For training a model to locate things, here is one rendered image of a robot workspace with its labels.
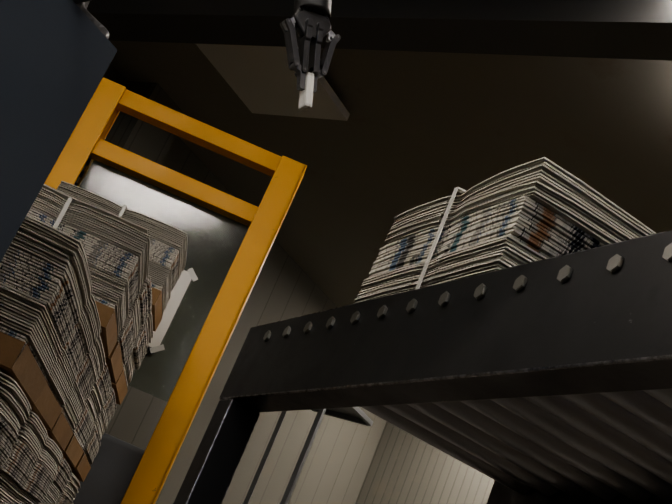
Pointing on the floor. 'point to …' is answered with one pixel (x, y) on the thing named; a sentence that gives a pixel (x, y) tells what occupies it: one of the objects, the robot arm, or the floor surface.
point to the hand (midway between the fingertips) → (306, 91)
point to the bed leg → (218, 454)
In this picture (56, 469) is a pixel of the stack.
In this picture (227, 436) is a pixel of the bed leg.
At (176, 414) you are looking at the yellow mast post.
